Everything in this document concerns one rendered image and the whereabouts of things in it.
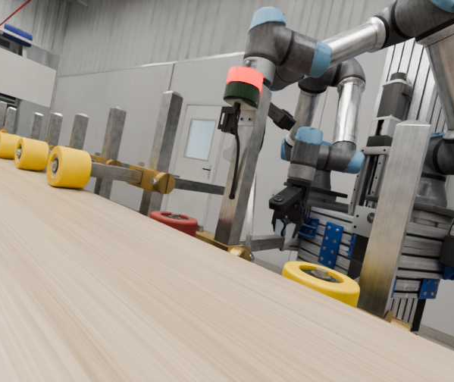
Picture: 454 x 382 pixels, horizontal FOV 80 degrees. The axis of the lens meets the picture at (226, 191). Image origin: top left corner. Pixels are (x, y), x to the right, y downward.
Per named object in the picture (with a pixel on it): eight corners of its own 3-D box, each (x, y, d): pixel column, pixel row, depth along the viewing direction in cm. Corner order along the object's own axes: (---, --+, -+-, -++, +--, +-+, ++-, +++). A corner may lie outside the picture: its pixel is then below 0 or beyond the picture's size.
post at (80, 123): (61, 241, 101) (85, 115, 99) (64, 244, 99) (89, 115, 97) (50, 242, 98) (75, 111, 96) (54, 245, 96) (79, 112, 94)
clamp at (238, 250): (197, 251, 58) (201, 228, 58) (247, 274, 50) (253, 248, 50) (177, 252, 54) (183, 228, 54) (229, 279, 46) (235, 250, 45)
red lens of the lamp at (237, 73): (239, 95, 50) (242, 82, 50) (267, 93, 46) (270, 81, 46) (218, 81, 45) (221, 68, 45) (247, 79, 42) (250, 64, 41)
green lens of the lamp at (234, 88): (236, 108, 50) (239, 96, 50) (264, 108, 46) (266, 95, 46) (215, 95, 45) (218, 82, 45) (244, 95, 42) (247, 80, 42)
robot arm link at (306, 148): (321, 135, 82) (327, 128, 74) (313, 170, 83) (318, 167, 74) (295, 129, 83) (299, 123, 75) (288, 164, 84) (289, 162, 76)
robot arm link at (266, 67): (281, 71, 60) (263, 53, 54) (277, 91, 61) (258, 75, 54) (254, 73, 65) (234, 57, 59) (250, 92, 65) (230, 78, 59)
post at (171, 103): (137, 279, 69) (175, 95, 67) (145, 284, 67) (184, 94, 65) (124, 280, 67) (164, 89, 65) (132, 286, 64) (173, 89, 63)
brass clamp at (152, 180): (143, 186, 74) (147, 167, 74) (175, 195, 66) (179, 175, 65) (123, 183, 69) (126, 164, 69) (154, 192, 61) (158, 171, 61)
